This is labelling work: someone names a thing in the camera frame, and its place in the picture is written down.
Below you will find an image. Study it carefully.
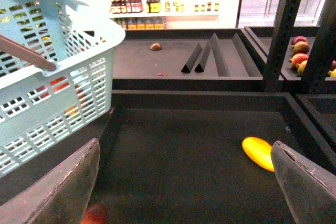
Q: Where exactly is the red green mango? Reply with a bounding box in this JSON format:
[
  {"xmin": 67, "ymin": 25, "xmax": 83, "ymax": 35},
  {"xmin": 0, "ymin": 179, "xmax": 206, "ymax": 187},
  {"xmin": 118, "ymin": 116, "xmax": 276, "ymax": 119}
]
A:
[{"xmin": 289, "ymin": 53, "xmax": 309, "ymax": 69}]

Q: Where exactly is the bottle shelf in background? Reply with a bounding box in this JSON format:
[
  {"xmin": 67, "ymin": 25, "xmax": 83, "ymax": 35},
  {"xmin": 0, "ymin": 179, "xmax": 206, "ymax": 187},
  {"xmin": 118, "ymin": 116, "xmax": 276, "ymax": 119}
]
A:
[{"xmin": 108, "ymin": 0, "xmax": 219, "ymax": 30}]

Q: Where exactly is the black produce tray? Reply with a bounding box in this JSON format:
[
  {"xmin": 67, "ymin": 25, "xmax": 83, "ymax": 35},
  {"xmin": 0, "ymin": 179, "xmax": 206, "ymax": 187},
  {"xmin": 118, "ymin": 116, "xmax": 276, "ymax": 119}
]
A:
[{"xmin": 1, "ymin": 91, "xmax": 335, "ymax": 223}]

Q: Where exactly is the brown fruit on shelf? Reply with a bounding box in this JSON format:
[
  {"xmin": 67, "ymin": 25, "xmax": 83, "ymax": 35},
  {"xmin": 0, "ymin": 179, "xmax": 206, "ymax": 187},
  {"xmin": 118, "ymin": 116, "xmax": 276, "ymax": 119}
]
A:
[{"xmin": 150, "ymin": 42, "xmax": 162, "ymax": 51}]

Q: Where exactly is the black metal rack post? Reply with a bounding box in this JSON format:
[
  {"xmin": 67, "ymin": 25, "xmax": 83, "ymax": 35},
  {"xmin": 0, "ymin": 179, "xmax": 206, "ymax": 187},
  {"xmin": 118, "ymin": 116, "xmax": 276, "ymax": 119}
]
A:
[{"xmin": 262, "ymin": 0, "xmax": 301, "ymax": 92}]

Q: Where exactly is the light blue plastic basket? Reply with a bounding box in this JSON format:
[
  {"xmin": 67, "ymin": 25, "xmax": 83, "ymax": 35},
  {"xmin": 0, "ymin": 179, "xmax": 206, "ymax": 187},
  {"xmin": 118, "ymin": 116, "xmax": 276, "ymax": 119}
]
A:
[{"xmin": 1, "ymin": 0, "xmax": 125, "ymax": 176}]

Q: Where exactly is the yellow mango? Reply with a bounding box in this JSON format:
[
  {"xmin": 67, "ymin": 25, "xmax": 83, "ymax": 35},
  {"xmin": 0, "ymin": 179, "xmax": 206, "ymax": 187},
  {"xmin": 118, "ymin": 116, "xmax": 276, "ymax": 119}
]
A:
[{"xmin": 242, "ymin": 136, "xmax": 275, "ymax": 172}]

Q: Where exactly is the brown basket handle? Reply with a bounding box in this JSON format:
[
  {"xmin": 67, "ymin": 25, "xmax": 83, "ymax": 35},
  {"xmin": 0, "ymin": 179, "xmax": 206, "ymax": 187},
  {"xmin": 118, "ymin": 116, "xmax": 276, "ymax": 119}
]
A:
[{"xmin": 1, "ymin": 35, "xmax": 57, "ymax": 71}]

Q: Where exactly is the black triangular divider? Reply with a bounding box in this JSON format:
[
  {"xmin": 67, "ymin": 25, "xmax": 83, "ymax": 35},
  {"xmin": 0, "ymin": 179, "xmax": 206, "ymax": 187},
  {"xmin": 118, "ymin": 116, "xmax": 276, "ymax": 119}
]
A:
[
  {"xmin": 194, "ymin": 42, "xmax": 211, "ymax": 73},
  {"xmin": 181, "ymin": 43, "xmax": 202, "ymax": 73}
]

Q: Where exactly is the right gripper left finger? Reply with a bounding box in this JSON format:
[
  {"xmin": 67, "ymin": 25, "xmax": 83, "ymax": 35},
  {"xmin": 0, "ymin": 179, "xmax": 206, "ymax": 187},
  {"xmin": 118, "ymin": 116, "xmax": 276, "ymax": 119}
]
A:
[{"xmin": 1, "ymin": 138, "xmax": 100, "ymax": 223}]

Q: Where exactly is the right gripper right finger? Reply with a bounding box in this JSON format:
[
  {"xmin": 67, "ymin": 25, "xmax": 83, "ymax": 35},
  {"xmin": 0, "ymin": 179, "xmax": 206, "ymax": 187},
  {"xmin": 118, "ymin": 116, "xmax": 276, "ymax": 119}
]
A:
[{"xmin": 271, "ymin": 141, "xmax": 335, "ymax": 223}]

